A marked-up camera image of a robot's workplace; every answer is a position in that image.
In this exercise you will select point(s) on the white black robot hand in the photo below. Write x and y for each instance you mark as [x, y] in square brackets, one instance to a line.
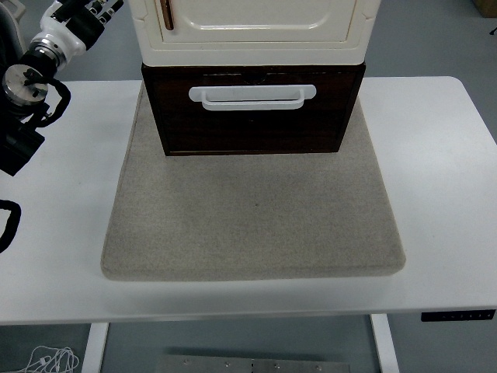
[64, 37]

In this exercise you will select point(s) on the dark brown wooden drawer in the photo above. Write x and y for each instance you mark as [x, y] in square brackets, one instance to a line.
[252, 132]

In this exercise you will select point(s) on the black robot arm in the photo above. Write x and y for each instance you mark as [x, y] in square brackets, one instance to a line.
[17, 143]

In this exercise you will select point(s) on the cream plastic cabinet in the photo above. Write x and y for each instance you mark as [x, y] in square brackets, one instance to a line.
[252, 52]

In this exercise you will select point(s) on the beige fabric mat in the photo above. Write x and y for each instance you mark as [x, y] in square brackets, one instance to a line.
[252, 217]

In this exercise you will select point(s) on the white table leg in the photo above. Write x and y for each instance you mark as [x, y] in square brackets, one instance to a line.
[95, 349]
[386, 346]

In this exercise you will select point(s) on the cardboard box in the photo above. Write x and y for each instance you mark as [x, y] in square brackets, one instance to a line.
[487, 7]

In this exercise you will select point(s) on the black table control panel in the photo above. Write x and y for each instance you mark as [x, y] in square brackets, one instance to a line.
[458, 315]

